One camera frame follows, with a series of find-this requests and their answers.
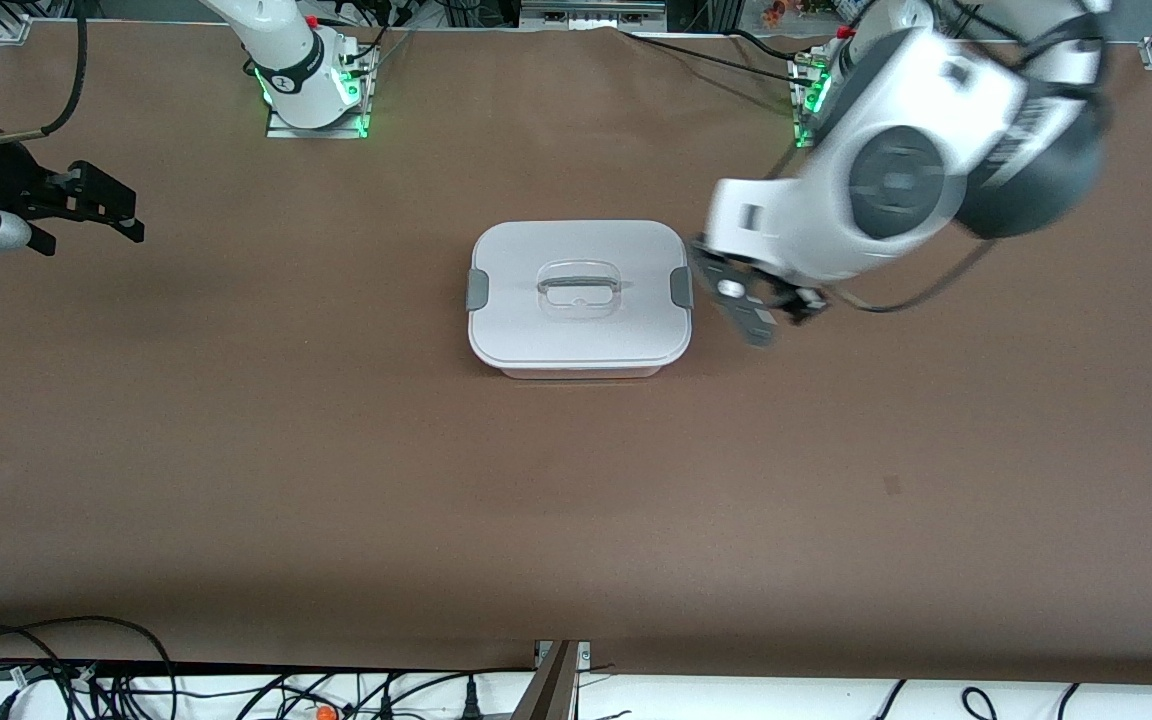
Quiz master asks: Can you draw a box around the translucent plastic box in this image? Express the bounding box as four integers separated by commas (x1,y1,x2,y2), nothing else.
496,360,667,381

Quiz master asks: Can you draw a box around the brown table cover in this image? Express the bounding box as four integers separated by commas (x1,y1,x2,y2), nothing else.
0,20,1152,686

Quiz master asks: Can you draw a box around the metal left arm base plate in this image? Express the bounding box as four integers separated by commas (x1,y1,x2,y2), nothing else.
789,52,832,151

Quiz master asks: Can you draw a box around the thin black cable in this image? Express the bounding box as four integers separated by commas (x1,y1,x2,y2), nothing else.
619,28,817,89

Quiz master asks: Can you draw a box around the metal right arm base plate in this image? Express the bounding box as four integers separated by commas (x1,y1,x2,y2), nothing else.
266,45,377,139

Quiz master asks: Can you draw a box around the long looped black cable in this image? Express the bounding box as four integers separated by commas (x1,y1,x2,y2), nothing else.
0,615,179,720

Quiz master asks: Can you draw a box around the aluminium frame post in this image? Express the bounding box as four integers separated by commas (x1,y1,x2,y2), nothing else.
511,640,592,720

